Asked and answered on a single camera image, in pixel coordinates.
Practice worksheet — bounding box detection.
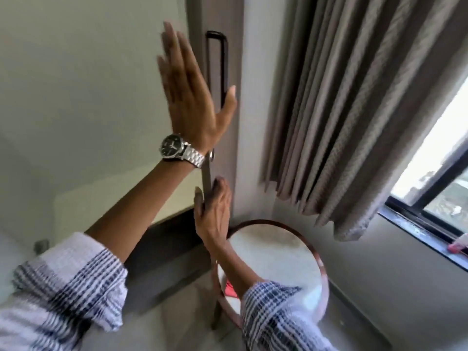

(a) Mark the round wooden rim side table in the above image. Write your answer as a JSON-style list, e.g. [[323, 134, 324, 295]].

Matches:
[[210, 219, 330, 330]]

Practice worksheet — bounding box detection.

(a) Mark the black door handle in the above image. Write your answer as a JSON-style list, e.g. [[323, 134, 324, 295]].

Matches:
[[205, 30, 230, 107]]

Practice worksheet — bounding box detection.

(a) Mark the person's left hand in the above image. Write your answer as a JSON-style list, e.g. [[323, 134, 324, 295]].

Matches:
[[157, 22, 238, 150]]

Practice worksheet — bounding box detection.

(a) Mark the silver wristwatch with black face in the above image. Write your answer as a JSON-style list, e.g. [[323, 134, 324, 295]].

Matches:
[[159, 133, 206, 169]]

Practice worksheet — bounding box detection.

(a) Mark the pink object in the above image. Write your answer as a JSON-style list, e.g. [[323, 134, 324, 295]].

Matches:
[[446, 233, 468, 257]]

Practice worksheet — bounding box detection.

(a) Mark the person's right hand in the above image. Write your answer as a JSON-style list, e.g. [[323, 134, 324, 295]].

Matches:
[[193, 176, 233, 253]]

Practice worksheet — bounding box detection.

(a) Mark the person's right forearm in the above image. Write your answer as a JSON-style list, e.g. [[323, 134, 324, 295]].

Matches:
[[207, 245, 268, 301]]

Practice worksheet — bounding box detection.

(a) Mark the dark brown wooden panel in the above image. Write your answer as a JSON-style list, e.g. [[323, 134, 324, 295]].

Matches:
[[122, 206, 217, 319]]

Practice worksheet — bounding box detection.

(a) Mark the black framed window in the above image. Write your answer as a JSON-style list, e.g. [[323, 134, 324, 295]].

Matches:
[[378, 74, 468, 272]]

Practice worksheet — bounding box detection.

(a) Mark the grey wardrobe door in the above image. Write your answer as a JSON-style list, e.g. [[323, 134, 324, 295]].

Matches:
[[185, 0, 246, 224]]

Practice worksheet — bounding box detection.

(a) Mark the white blue striped shirt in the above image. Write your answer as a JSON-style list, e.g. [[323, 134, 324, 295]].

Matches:
[[0, 232, 338, 351]]

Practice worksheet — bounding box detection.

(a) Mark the person's left forearm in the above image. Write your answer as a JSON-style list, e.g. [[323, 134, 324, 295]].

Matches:
[[85, 157, 200, 269]]

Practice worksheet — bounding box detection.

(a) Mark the grey pleated curtain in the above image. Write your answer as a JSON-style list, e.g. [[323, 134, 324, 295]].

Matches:
[[261, 0, 468, 242]]

